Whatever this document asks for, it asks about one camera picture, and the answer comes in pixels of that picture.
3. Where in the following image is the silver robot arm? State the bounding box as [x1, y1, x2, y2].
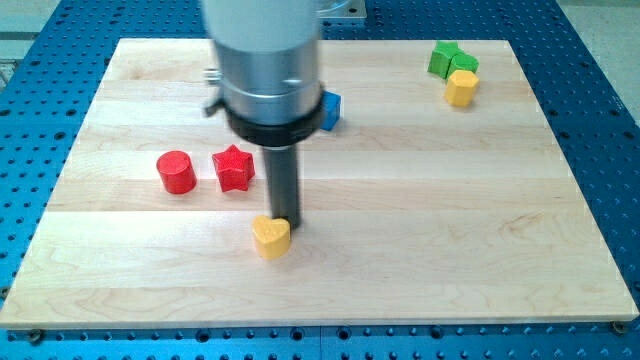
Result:
[201, 0, 324, 228]

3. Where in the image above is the green star block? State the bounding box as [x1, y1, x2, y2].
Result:
[427, 40, 464, 79]

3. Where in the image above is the red star block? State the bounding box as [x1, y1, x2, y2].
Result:
[212, 145, 255, 192]

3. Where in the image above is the green hexagon block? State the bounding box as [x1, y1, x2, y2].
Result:
[446, 53, 479, 79]

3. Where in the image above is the blue cube block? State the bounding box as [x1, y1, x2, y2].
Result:
[320, 91, 341, 131]

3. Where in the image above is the yellow heart block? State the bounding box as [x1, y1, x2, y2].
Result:
[252, 215, 291, 260]

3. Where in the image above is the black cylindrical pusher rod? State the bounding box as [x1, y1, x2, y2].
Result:
[262, 145, 301, 229]

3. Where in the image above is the wooden board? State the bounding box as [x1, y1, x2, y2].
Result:
[1, 38, 638, 329]

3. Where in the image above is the red cylinder block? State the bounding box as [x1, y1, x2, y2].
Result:
[156, 150, 197, 194]

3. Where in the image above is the yellow hexagon block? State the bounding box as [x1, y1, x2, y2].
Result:
[445, 70, 480, 107]

